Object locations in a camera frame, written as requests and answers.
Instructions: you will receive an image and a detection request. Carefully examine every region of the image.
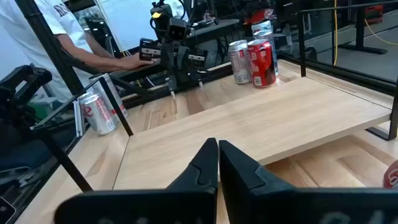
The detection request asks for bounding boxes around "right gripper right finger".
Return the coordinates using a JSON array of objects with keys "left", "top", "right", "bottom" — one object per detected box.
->
[{"left": 218, "top": 139, "right": 398, "bottom": 224}]

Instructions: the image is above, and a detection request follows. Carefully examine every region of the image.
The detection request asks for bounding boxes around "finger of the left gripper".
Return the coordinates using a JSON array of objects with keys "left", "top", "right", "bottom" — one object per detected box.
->
[
  {"left": 193, "top": 71, "right": 205, "bottom": 90},
  {"left": 167, "top": 76, "right": 178, "bottom": 98}
]

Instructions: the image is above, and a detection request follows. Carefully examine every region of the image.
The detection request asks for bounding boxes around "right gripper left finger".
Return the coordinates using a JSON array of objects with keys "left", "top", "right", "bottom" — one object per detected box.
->
[{"left": 53, "top": 138, "right": 219, "bottom": 224}]

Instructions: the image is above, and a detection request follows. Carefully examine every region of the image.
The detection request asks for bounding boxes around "silver Diet Coke can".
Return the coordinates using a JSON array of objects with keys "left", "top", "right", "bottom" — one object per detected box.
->
[
  {"left": 77, "top": 91, "right": 119, "bottom": 136},
  {"left": 228, "top": 39, "right": 252, "bottom": 85}
]

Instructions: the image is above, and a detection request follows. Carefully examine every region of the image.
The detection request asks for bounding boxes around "slim silver blue can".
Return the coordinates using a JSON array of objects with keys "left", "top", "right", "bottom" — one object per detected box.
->
[{"left": 253, "top": 30, "right": 279, "bottom": 75}]

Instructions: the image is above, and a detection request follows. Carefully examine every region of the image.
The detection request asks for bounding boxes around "person's hand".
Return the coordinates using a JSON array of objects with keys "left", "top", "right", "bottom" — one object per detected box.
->
[{"left": 119, "top": 52, "right": 156, "bottom": 71}]

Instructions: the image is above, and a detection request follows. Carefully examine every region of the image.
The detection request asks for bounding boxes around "grey background desk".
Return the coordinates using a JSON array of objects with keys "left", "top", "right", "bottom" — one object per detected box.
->
[{"left": 186, "top": 18, "right": 241, "bottom": 47}]

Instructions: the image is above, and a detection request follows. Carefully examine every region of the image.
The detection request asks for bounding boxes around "red equipment box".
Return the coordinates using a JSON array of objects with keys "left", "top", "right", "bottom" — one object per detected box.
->
[{"left": 243, "top": 8, "right": 276, "bottom": 26}]

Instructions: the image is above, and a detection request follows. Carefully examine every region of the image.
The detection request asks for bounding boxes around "person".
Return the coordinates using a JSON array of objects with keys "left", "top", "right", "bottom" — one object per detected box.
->
[{"left": 0, "top": 0, "right": 103, "bottom": 103}]

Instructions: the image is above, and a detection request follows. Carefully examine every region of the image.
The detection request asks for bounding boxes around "green box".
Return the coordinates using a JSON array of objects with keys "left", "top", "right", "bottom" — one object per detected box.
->
[{"left": 37, "top": 102, "right": 57, "bottom": 121}]

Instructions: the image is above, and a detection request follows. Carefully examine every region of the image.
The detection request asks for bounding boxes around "black equipment piece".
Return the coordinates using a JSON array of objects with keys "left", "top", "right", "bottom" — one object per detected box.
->
[{"left": 0, "top": 64, "right": 53, "bottom": 131}]

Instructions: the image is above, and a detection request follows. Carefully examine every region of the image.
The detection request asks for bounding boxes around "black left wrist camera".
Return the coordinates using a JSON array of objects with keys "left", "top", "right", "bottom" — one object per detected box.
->
[{"left": 167, "top": 17, "right": 189, "bottom": 41}]

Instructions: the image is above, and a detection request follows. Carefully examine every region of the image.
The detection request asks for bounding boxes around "black rig post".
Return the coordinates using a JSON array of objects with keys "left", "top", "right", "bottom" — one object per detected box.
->
[{"left": 14, "top": 0, "right": 85, "bottom": 96}]

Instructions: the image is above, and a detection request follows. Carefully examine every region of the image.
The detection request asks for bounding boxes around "yellow-orange extension cable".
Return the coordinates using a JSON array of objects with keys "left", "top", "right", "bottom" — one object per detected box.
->
[{"left": 331, "top": 0, "right": 398, "bottom": 67}]

